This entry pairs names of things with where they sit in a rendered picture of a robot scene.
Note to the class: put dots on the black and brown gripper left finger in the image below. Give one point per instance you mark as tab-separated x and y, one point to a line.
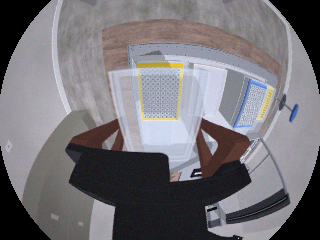
95	137

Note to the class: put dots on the black square pad with white label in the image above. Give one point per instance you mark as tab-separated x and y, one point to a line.
196	173

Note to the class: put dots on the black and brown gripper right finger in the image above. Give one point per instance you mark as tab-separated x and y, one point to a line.
231	146

